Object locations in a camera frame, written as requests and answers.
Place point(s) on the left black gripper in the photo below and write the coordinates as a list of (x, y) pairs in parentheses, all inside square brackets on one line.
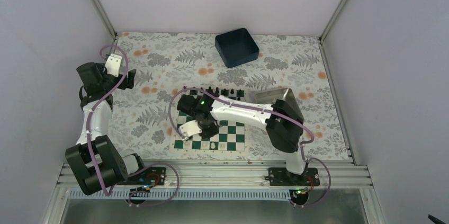
[(123, 84)]

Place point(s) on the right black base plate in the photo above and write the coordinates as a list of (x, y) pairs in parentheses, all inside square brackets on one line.
[(281, 177)]

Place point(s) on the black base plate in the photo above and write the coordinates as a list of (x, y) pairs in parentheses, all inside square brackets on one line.
[(281, 177), (150, 177)]

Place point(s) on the dark blue square bin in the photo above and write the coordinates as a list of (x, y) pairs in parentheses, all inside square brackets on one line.
[(236, 47)]

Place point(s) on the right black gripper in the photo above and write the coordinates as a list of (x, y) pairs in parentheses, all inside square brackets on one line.
[(213, 131)]

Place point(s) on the green white chess board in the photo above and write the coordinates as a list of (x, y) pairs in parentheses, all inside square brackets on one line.
[(230, 132)]

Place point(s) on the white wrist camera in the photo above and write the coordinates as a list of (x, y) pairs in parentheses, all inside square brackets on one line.
[(113, 64), (189, 129)]

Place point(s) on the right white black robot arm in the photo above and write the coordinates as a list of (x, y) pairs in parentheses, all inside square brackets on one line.
[(282, 122)]

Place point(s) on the floral patterned table mat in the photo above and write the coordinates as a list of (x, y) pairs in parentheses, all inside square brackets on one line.
[(166, 62)]

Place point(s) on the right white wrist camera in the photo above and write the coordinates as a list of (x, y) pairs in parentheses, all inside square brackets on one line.
[(189, 129)]

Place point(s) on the aluminium rail frame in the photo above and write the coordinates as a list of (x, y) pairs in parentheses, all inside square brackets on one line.
[(224, 192)]

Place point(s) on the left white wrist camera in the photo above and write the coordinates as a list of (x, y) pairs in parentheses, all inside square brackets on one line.
[(113, 64)]

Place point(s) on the metal tray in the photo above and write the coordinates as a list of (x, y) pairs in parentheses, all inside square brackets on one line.
[(270, 97)]

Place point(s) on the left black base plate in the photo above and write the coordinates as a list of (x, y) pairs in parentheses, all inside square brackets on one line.
[(150, 177)]

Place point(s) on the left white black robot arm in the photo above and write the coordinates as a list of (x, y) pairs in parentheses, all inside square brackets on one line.
[(94, 161)]

